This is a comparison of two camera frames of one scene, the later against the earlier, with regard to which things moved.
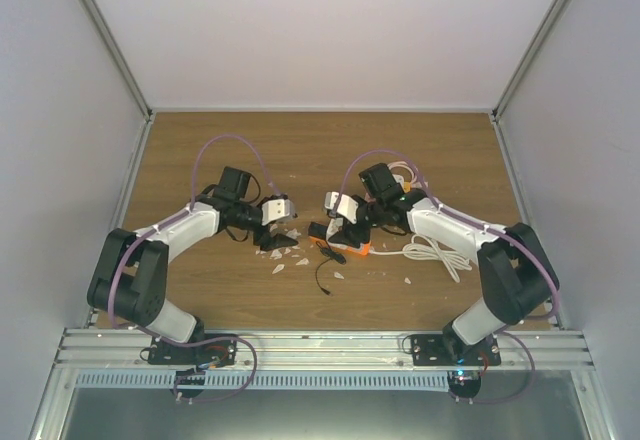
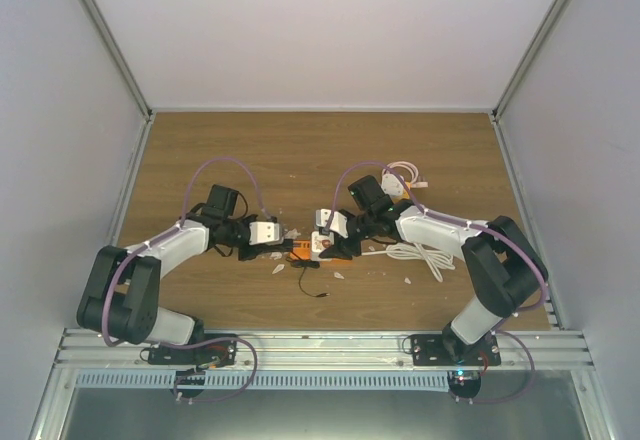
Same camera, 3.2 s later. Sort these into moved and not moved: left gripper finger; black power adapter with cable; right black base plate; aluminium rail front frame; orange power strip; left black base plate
Moved: black power adapter with cable; left gripper finger; orange power strip
Not moved: left black base plate; right black base plate; aluminium rail front frame
